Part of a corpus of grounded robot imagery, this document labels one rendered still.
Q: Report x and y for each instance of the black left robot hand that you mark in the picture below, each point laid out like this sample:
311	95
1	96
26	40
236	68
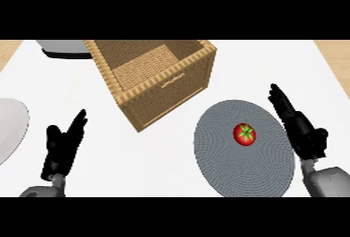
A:
62	148

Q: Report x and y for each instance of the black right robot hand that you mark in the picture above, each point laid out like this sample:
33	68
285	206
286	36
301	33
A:
304	132

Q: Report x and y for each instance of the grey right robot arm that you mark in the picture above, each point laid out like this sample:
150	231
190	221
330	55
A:
326	180

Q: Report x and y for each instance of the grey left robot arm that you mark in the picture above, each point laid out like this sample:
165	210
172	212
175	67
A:
47	188

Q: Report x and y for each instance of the red tomato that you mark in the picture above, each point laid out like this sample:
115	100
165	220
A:
245	134

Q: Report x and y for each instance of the grey round placemat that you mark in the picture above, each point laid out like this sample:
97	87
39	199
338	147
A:
245	166

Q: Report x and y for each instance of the brown wicker basket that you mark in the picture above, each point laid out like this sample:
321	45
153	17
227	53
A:
156	80

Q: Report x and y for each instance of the white round plate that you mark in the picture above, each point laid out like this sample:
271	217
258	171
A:
10	129

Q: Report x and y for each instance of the grey appliance with black base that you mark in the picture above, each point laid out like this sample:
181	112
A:
66	49

